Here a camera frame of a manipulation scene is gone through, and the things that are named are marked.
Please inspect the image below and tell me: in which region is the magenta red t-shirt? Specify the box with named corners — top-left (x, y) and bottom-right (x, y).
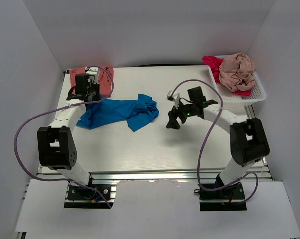
top-left (202, 56), bottom-right (252, 96)

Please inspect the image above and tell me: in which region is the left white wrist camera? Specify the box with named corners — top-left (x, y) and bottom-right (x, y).
top-left (85, 67), bottom-right (100, 84)

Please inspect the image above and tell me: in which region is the white plastic basket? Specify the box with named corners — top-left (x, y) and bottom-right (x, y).
top-left (209, 56), bottom-right (266, 108)

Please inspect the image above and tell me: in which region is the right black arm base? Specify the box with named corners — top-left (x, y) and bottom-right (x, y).
top-left (194, 183), bottom-right (247, 212)

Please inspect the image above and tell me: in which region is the folded salmon pink t-shirt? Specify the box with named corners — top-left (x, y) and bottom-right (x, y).
top-left (69, 66), bottom-right (114, 97)

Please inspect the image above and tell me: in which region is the beige crumpled t-shirt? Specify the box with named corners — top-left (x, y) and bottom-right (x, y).
top-left (219, 52), bottom-right (256, 92)

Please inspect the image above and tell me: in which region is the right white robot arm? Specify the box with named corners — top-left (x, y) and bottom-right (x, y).
top-left (166, 87), bottom-right (270, 191)

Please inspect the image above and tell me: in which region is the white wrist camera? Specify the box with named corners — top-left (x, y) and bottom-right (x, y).
top-left (85, 67), bottom-right (100, 84)
top-left (167, 91), bottom-right (180, 109)

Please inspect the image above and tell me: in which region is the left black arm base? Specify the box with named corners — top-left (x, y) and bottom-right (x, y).
top-left (64, 184), bottom-right (114, 209)

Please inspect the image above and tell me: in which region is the aluminium table frame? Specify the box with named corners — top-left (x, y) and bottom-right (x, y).
top-left (16, 66), bottom-right (270, 239)

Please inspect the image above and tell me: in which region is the blue t-shirt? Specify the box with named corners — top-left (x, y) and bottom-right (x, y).
top-left (77, 94), bottom-right (159, 132)

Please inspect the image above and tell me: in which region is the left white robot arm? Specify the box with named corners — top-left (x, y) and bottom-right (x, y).
top-left (37, 71), bottom-right (101, 186)

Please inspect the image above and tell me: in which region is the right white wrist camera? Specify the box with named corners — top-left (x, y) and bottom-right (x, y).
top-left (167, 91), bottom-right (180, 109)

